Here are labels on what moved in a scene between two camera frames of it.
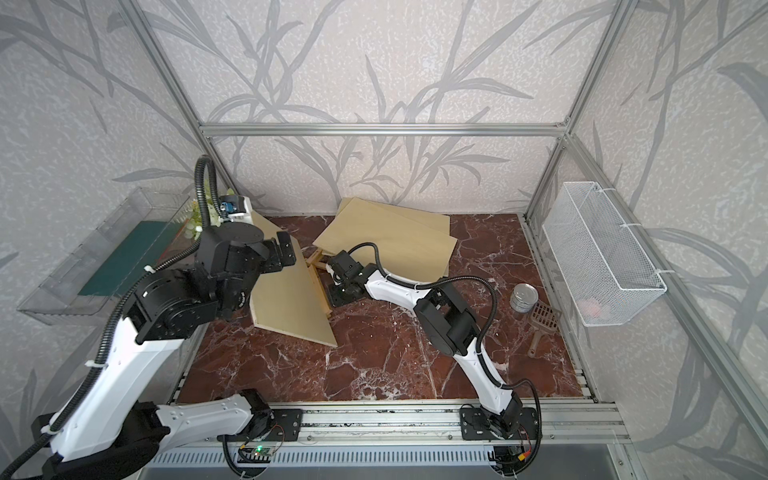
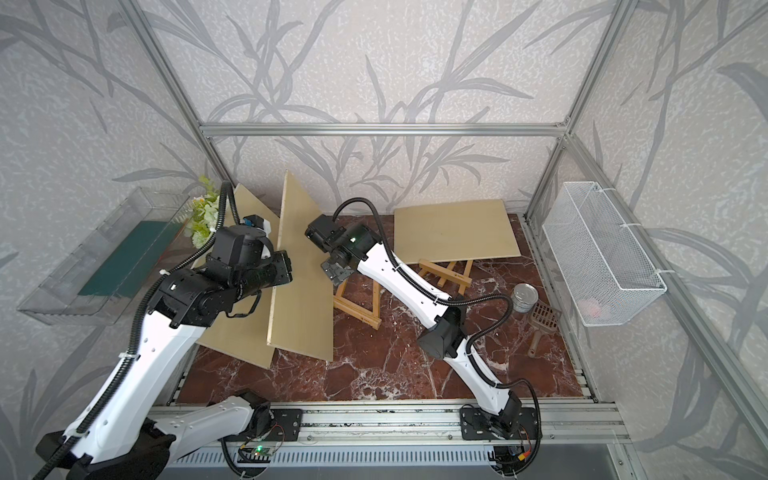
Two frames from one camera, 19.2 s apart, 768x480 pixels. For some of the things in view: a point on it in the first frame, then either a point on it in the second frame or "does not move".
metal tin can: (523, 297) does not move
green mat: (143, 248) does not move
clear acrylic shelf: (85, 285) does not move
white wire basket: (609, 276) does not move
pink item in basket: (591, 309) does not move
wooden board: (431, 220) → (453, 232)
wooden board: (287, 300) → (247, 337)
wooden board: (408, 252) → (302, 312)
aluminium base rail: (562, 424) does not move
